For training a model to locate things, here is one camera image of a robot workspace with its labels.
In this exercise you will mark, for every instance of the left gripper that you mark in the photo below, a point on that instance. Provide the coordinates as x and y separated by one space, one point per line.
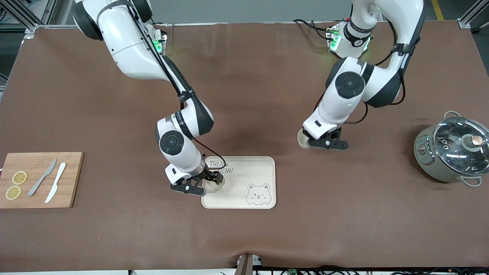
335 134

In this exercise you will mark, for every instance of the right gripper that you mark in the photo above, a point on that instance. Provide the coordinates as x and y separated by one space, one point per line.
209 175

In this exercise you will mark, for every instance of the white plastic cup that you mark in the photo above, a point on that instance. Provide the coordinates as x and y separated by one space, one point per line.
303 142
217 187

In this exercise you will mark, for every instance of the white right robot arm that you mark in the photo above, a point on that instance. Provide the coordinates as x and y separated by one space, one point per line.
130 46

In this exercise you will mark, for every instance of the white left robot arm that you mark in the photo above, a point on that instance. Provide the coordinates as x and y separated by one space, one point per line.
382 84

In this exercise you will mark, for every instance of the cream bear print tray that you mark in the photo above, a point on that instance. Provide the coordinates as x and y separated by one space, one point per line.
244 179

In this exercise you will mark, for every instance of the grey cooking pot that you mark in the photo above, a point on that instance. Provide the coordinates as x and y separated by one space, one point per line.
426 156

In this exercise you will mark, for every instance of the glass pot lid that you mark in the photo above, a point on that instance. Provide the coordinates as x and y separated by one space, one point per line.
454 145

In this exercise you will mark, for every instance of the bamboo cutting board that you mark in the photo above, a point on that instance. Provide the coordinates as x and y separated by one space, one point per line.
72 179

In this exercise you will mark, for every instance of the white plastic knife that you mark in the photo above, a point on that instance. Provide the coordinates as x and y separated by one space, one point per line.
55 183

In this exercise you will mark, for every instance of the grey plastic knife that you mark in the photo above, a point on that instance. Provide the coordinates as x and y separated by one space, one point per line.
40 179

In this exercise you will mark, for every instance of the yellow lemon slice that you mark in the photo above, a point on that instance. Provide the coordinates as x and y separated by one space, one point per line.
20 177
13 192

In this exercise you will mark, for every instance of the aluminium frame post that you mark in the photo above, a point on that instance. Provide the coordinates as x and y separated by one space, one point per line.
471 15

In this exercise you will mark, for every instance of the aluminium frame profile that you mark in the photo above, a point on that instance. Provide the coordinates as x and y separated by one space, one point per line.
36 27

